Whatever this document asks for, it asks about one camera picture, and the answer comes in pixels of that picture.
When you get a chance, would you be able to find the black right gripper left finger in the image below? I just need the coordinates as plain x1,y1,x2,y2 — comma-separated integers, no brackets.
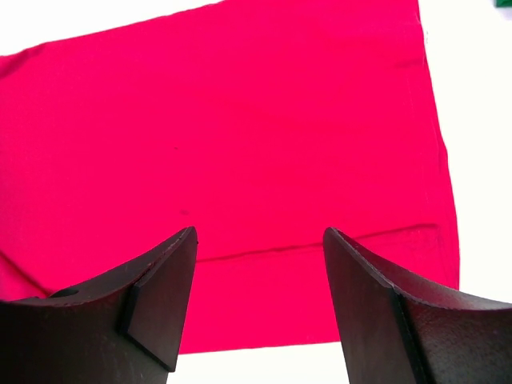
1,227,198,383

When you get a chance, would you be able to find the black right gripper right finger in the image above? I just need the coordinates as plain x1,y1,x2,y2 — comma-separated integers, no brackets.
323,228,511,383

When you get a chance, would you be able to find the crimson red t-shirt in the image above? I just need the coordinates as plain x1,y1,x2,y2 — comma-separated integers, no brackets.
1,1,459,353

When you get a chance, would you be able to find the green folded shirt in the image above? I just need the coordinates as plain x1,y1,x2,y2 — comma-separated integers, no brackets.
494,0,512,8

